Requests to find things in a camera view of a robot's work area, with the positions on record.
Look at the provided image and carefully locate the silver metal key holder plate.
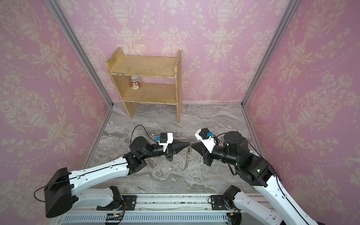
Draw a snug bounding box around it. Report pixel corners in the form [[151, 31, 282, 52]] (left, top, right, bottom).
[[184, 143, 191, 170]]

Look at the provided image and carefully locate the white jar red label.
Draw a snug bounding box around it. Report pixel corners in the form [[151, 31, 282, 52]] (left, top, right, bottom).
[[129, 76, 140, 90]]

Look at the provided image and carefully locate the aluminium front rail frame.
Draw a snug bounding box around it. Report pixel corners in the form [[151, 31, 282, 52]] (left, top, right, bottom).
[[53, 193, 299, 225]]

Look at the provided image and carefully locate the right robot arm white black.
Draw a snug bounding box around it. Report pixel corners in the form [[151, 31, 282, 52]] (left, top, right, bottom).
[[192, 128, 318, 225]]

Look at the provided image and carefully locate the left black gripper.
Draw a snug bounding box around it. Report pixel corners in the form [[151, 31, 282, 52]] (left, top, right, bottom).
[[142, 138, 189, 162]]

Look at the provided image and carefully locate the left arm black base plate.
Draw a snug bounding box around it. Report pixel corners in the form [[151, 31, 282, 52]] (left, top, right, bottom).
[[97, 195, 137, 211]]

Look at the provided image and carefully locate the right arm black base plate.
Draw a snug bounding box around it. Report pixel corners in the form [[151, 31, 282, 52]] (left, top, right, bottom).
[[208, 193, 250, 211]]

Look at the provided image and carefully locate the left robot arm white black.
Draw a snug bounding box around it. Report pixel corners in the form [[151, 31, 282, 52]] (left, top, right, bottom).
[[44, 136, 191, 218]]

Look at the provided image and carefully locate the wooden two-tier shelf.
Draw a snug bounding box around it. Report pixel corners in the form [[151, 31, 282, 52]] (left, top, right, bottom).
[[106, 47, 182, 122]]

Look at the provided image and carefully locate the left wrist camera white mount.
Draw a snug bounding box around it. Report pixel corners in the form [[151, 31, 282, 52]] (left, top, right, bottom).
[[154, 132, 173, 152]]

